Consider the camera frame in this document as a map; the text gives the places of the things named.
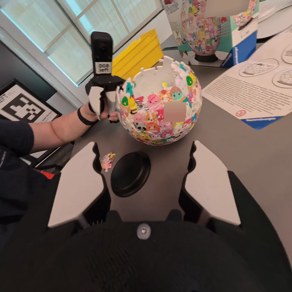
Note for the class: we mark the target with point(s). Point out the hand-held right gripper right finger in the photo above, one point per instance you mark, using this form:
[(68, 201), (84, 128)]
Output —
[(209, 187)]

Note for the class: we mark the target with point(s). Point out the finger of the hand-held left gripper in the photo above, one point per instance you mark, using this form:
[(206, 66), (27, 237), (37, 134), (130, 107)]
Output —
[(118, 98), (94, 101)]

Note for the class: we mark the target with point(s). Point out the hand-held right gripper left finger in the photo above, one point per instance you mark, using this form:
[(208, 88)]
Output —
[(77, 182)]

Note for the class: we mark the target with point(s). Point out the joined puzzle pieces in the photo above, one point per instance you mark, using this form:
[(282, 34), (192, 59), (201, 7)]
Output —
[(107, 161)]

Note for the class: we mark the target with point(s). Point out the colourful puzzle ball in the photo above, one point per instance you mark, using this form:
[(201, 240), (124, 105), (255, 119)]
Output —
[(155, 127)]

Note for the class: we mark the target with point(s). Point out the black ball stand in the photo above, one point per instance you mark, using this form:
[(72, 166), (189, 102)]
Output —
[(130, 175)]

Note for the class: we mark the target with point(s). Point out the person's left forearm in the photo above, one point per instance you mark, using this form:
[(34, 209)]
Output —
[(57, 132)]

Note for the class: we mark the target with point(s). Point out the puzzle box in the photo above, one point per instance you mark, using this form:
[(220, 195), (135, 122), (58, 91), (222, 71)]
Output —
[(175, 25)]

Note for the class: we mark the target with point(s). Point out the person's left hand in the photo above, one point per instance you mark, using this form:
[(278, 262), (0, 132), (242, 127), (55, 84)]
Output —
[(86, 110)]

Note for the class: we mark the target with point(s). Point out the small orange object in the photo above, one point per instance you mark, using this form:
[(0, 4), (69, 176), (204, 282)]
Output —
[(46, 175)]

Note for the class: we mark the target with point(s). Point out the yellow plastic bin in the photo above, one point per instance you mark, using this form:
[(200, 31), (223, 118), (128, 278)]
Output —
[(139, 54)]

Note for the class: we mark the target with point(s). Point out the window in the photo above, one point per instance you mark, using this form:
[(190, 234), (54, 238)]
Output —
[(68, 34)]

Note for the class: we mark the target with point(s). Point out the person's dark clothing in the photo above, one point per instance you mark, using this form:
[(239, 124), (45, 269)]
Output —
[(16, 182)]

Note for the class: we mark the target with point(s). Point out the framed marker sign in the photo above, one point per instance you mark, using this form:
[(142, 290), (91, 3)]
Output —
[(22, 107)]

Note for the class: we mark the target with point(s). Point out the instruction leaflet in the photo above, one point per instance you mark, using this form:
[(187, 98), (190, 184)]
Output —
[(251, 95)]

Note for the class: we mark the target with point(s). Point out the white tablet stand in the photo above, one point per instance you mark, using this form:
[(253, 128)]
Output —
[(273, 22)]

